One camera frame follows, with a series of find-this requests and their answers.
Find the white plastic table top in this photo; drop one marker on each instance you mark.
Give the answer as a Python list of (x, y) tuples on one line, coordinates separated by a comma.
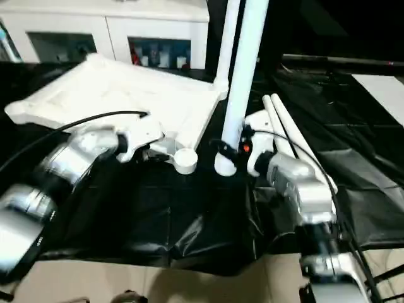
[(126, 91)]

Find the white plastic table leg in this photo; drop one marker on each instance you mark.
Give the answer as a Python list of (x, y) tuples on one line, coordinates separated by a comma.
[(249, 47), (277, 126), (290, 126), (228, 31)]

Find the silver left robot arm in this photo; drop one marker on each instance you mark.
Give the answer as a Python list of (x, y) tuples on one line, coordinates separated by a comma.
[(63, 161)]

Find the black mat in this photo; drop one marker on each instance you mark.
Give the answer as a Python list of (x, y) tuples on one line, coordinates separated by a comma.
[(158, 205)]

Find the small white cup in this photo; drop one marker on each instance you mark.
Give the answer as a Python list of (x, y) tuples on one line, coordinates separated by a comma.
[(145, 60)]

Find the white candle cup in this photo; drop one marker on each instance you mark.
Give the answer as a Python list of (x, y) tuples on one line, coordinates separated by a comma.
[(180, 60)]

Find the white printed jar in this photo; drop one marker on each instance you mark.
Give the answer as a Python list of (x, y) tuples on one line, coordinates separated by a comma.
[(163, 56)]

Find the red bottle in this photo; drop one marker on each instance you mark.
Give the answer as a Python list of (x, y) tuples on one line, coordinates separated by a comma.
[(135, 55)]

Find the dark tall cabinet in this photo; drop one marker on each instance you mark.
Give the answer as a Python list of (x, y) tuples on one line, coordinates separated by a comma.
[(214, 38)]

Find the white flat board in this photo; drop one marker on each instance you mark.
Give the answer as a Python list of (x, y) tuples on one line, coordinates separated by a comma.
[(385, 91)]

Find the white sideboard cabinet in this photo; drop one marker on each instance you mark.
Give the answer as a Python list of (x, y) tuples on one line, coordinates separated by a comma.
[(63, 19)]

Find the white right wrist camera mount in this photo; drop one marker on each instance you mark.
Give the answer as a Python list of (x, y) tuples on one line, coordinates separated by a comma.
[(262, 142)]

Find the black metal rail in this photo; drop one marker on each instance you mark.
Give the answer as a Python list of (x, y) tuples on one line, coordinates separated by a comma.
[(331, 59)]

